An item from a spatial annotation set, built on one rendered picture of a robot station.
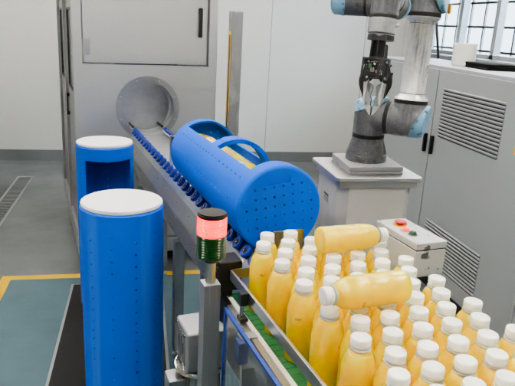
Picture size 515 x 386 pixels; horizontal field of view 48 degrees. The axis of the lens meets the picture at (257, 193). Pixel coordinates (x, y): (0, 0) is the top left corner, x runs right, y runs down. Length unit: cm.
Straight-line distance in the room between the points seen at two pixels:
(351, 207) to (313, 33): 508
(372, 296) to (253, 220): 67
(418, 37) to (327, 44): 503
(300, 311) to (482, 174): 226
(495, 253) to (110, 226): 214
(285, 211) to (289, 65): 523
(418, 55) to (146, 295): 123
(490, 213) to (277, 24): 419
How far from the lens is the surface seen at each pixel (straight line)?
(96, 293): 204
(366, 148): 211
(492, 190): 334
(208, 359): 134
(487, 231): 339
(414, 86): 207
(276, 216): 178
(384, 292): 120
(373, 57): 157
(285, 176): 176
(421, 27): 207
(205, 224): 119
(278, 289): 140
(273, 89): 693
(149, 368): 219
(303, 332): 133
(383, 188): 208
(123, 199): 204
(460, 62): 408
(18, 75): 688
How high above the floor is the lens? 164
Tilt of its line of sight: 16 degrees down
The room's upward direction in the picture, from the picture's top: 3 degrees clockwise
